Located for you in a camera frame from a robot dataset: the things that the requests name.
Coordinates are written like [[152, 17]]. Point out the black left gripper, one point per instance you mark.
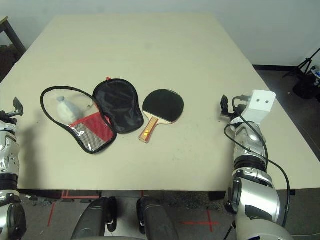
[[7, 117]]

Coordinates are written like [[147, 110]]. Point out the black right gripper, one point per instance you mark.
[[237, 111]]

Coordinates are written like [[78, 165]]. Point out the black rubber ping-pong paddle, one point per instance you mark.
[[163, 105]]

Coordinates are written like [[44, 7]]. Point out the black red paddle case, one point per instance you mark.
[[117, 105]]

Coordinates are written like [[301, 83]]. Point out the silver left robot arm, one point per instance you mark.
[[10, 150]]

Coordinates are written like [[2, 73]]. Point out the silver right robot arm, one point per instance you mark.
[[252, 200]]

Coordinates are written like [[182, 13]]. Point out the dark framed side table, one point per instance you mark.
[[12, 35]]

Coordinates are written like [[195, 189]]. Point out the black floor bag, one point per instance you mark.
[[306, 87]]

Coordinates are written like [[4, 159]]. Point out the black tripod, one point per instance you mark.
[[306, 63]]

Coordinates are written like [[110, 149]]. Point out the red floor tape outline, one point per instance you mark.
[[65, 194]]

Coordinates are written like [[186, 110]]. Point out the grey right robot leg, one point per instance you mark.
[[157, 220]]

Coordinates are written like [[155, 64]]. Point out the grey robot leg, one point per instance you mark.
[[92, 220], [157, 220]]

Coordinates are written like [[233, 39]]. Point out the grey left robot leg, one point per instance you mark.
[[92, 220]]

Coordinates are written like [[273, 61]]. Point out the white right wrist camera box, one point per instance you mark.
[[260, 105]]

